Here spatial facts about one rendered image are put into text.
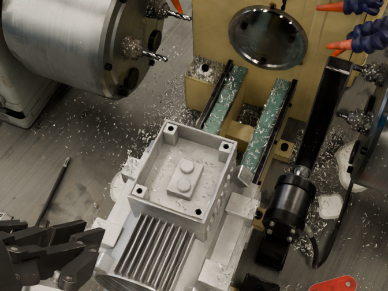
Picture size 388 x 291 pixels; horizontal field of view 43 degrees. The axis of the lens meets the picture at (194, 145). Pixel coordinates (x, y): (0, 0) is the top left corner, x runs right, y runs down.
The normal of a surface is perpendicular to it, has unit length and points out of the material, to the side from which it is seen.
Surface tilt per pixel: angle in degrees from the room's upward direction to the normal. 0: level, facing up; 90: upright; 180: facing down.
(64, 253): 86
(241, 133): 0
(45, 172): 0
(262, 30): 90
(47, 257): 86
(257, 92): 90
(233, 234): 0
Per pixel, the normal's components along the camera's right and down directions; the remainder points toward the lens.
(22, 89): 0.92, 0.33
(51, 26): -0.32, 0.29
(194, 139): -0.37, 0.80
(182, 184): -0.02, -0.51
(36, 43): -0.37, 0.56
